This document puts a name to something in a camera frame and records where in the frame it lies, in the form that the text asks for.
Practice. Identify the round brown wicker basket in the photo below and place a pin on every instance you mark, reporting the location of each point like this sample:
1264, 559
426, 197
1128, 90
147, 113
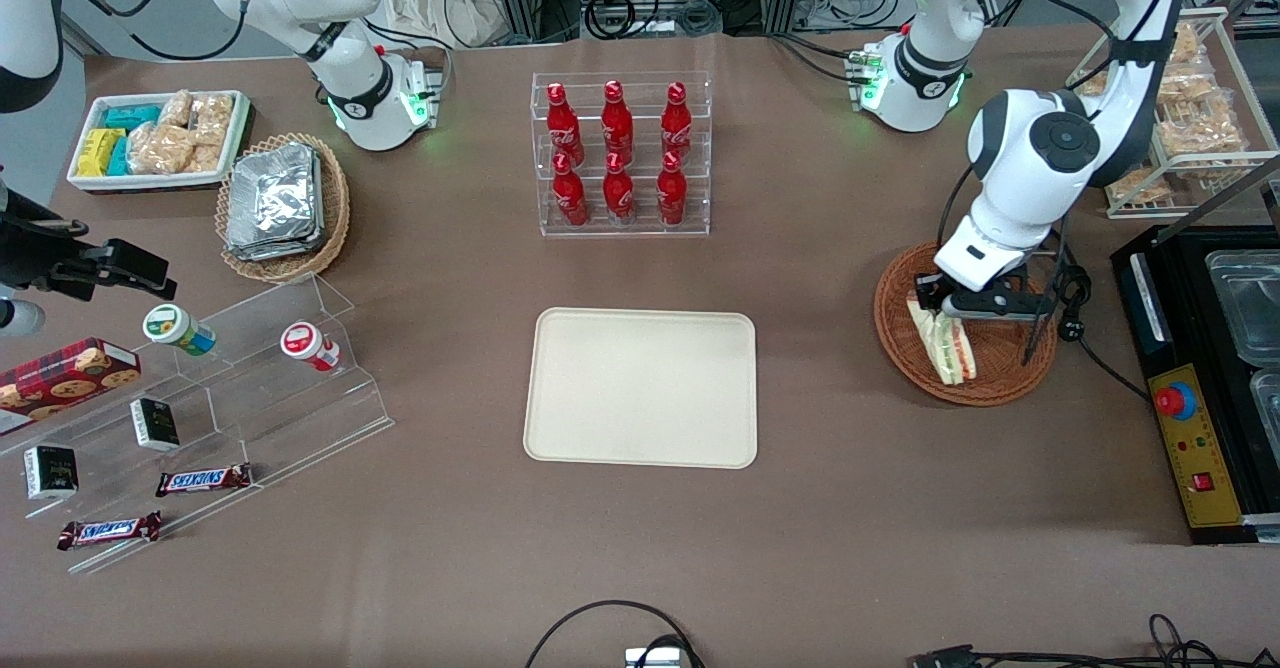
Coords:
1000, 368

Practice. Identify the cream plastic tray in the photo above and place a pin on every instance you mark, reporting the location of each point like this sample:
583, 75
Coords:
640, 388

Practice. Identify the silver foil container stack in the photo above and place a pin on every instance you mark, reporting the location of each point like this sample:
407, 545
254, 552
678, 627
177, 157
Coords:
275, 198

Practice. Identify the brown snickers bar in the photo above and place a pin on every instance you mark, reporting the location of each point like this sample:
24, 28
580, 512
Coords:
203, 480
110, 531

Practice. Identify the grey metal bar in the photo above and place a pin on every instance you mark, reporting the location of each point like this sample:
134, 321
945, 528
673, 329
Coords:
1220, 196

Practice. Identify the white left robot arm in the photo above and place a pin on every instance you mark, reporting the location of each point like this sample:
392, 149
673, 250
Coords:
1020, 158

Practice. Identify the green lid yogurt cup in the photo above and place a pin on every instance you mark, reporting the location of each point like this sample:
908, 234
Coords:
170, 326

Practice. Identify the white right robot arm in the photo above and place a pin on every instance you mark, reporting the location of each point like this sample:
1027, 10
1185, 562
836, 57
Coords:
330, 8

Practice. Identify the clear plastic container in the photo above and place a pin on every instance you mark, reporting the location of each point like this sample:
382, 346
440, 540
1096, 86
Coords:
1245, 308
1268, 403

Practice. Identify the triangle sandwich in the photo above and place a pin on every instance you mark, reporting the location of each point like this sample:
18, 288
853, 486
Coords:
945, 348

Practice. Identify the red emergency stop button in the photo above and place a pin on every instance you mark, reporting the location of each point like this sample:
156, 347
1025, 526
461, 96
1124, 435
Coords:
1175, 401

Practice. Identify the oval brown wicker basket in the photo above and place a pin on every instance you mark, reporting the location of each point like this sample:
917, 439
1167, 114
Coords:
335, 218

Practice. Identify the clear rice cracker bag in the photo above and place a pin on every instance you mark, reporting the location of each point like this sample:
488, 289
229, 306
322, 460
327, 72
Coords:
213, 118
204, 158
177, 108
160, 148

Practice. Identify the clear acrylic stepped shelf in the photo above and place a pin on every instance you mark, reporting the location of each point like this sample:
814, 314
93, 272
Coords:
260, 408

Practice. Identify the red cola bottle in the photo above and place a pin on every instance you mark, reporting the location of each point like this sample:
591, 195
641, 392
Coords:
570, 198
565, 128
617, 123
671, 196
676, 126
619, 196

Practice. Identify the clear snack bag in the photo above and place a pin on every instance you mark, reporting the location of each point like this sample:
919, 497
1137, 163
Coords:
1185, 48
1140, 186
1205, 128

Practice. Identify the small silver device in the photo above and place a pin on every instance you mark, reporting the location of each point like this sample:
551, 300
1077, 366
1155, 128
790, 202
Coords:
655, 658

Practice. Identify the teal snack pack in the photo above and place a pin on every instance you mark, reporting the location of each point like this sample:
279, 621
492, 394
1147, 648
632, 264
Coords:
132, 116
120, 156

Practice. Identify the clear acrylic bottle rack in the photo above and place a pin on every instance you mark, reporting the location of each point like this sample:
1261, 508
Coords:
690, 218

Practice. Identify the small black box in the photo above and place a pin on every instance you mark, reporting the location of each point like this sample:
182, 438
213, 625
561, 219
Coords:
155, 425
50, 472

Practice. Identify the black appliance yellow panel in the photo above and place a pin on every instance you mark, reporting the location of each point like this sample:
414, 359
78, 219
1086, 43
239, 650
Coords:
1200, 428

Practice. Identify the white rectangular snack bin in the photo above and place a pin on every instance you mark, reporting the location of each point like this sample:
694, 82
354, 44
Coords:
150, 183

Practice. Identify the yellow snack pack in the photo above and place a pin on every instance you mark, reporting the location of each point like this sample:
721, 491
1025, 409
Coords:
98, 152

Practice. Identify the red cookie box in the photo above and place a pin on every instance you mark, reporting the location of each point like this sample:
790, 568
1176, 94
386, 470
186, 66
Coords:
60, 378

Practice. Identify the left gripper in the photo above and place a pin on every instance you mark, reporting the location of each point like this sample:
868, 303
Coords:
930, 297

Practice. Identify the red lid yogurt cup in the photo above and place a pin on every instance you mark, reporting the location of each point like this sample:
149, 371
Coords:
303, 341

